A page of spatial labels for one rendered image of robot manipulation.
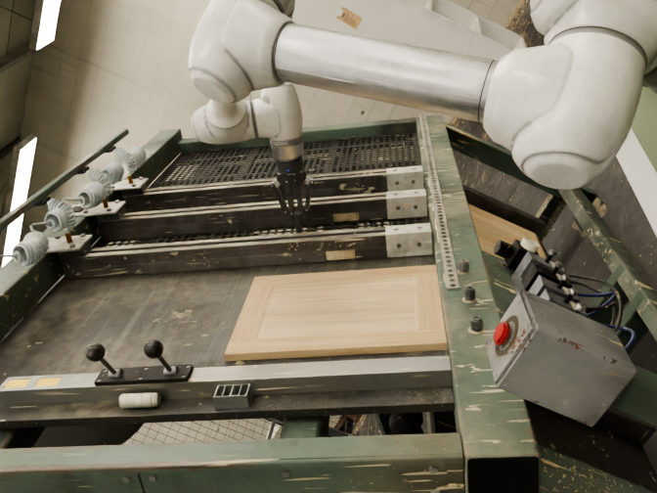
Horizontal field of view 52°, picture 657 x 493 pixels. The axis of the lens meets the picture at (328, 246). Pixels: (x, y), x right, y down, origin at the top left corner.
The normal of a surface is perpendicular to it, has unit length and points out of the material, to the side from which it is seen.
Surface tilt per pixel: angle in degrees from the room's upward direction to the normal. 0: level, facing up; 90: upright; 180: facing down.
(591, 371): 90
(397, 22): 90
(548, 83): 61
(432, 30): 90
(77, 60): 90
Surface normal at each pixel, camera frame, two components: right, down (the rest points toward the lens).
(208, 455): -0.11, -0.90
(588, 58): -0.26, -0.43
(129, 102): -0.14, 0.54
